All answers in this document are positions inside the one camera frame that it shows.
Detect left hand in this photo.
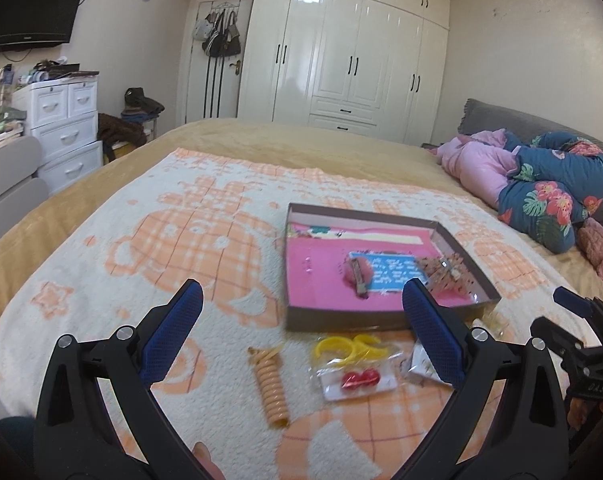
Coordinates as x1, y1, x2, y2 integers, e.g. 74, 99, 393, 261
192, 441, 224, 480

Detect red ball earrings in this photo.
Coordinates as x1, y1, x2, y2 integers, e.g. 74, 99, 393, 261
318, 363, 398, 402

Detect orange white fleece blanket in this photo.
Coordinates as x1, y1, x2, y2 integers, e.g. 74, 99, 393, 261
0, 148, 594, 479

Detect yellow rings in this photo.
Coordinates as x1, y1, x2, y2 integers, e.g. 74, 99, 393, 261
310, 332, 406, 373

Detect pink fluffy hair clip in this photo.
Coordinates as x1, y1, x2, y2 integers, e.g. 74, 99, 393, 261
343, 257, 374, 298

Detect stool with dark clothes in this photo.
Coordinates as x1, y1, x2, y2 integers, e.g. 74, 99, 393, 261
120, 87, 165, 140

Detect white door with bags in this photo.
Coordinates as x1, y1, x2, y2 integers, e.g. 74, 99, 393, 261
177, 0, 254, 126

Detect bed with tan cover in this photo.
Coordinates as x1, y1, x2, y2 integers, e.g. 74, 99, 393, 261
0, 120, 603, 479

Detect grey headboard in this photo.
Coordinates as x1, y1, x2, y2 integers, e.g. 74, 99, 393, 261
456, 97, 603, 231

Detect white drawer cabinet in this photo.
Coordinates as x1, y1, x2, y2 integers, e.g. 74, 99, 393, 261
12, 75, 103, 195

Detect blue floral quilt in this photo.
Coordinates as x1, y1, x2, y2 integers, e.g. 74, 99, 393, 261
498, 131, 603, 254

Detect right hand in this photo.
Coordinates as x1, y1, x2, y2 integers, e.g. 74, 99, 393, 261
567, 396, 603, 430

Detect sheer red-dotted bow clip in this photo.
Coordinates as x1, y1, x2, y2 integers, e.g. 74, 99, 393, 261
416, 252, 479, 307

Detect shallow brown cardboard tray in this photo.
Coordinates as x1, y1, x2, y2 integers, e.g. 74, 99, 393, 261
284, 203, 501, 333

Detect orange spiral hair tie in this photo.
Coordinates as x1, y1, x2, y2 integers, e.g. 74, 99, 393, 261
246, 344, 292, 429

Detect dark clothes pile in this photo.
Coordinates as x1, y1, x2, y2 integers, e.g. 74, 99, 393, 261
96, 113, 146, 162

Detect white built-in wardrobe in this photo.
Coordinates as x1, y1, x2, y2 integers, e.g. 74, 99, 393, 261
176, 0, 452, 148

